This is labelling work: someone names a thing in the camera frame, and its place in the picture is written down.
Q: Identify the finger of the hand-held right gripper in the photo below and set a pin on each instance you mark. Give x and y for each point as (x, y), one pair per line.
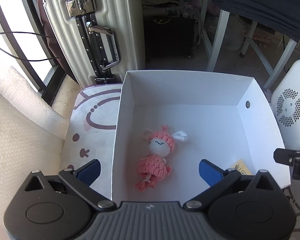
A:
(285, 156)

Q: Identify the white ribbed suitcase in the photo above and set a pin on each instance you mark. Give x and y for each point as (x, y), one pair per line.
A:
(130, 30)

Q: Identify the dark brown curtain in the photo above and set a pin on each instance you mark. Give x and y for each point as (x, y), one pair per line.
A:
(57, 62)

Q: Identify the black amplifier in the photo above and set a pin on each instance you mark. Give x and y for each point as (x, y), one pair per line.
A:
(170, 40)

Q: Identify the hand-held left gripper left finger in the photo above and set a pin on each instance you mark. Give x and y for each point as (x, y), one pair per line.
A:
(90, 172)

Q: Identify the white fan heater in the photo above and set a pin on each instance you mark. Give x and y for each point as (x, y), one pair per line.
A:
(297, 80)

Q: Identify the yellow tissue packet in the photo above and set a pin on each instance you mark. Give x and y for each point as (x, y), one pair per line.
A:
(240, 166)

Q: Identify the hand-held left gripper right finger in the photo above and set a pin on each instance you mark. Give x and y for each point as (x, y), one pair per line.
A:
(210, 173)

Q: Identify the white table frame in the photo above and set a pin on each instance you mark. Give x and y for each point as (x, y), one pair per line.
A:
(220, 42)

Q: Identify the white bubble wrap sheet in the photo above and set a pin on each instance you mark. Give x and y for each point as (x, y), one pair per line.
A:
(20, 142)

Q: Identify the navy knit blanket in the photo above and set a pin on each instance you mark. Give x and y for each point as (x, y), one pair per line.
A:
(265, 2)

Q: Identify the pile of fabric items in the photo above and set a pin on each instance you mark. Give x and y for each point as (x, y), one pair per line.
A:
(165, 5)

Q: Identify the black window frame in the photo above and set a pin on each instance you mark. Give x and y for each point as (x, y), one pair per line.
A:
(53, 80)

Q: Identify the pink crochet doll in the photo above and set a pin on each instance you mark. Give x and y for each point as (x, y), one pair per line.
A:
(155, 165)

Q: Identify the white cardboard box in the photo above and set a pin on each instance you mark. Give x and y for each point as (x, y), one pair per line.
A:
(190, 110)

